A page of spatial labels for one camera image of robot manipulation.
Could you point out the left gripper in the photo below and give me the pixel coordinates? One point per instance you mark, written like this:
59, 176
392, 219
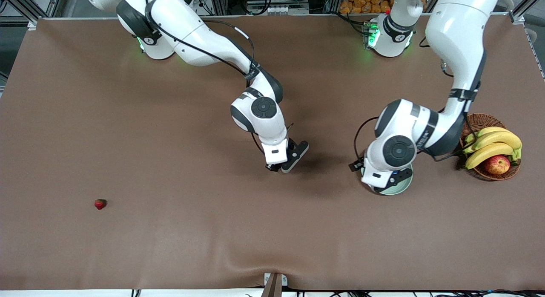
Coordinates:
356, 165

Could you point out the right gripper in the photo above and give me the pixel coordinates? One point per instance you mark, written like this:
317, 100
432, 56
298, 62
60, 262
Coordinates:
274, 167

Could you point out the red strawberry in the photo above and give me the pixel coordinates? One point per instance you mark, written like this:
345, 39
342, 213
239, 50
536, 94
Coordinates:
100, 204

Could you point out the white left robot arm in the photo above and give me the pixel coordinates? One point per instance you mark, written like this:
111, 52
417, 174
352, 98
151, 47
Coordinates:
460, 33

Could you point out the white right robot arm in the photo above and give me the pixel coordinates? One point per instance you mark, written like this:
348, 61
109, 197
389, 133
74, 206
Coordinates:
187, 28

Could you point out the pale green plate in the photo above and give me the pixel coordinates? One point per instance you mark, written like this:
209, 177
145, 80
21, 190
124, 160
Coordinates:
396, 190

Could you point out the brown table cover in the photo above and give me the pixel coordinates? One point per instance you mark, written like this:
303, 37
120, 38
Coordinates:
170, 160

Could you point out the greenish yellow banana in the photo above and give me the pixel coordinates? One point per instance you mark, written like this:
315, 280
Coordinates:
489, 130
469, 148

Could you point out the red apple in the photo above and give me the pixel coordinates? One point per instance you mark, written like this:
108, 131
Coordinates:
496, 165

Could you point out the brown wicker basket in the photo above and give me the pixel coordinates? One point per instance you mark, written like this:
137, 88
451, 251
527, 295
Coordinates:
489, 120

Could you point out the white connector block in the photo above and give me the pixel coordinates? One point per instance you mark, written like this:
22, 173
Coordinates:
281, 10

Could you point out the bag of orange fruit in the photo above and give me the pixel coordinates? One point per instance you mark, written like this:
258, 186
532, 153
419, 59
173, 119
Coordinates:
362, 3

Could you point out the metal table bracket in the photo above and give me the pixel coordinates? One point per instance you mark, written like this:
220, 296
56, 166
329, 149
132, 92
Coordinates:
274, 286

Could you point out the aluminium frame profile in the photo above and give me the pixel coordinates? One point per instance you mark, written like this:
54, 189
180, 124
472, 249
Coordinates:
219, 3
334, 1

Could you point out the aluminium frame post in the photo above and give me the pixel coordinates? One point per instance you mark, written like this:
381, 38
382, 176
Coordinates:
520, 13
18, 1

